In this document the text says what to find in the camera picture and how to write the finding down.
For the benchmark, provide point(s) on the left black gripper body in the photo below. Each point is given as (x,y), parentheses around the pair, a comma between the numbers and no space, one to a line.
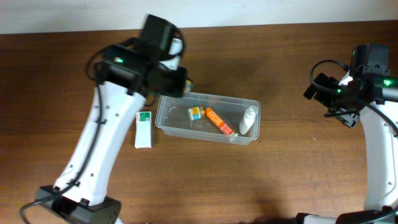
(170,81)

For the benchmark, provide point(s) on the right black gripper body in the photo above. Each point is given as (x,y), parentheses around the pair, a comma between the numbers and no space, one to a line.
(337,99)

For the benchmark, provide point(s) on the small gold-lid jar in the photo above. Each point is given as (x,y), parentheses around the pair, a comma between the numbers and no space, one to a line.
(196,113)

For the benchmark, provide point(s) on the white green medicine box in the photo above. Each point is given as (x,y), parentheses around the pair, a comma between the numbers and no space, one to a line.
(143,130)

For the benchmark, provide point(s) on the orange tablet tube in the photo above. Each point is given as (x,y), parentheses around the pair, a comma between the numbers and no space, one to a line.
(219,123)

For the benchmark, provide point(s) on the white spray bottle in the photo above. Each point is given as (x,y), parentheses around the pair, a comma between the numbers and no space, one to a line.
(248,119)

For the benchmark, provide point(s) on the dark bottle white cap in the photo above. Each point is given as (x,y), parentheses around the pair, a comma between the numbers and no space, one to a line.
(188,86)

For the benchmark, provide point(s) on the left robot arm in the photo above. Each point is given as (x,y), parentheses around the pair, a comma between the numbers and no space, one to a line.
(125,75)

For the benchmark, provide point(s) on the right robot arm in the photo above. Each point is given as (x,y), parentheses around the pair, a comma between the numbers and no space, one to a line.
(371,99)

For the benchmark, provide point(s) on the clear plastic container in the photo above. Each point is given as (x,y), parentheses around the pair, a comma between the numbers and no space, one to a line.
(172,117)

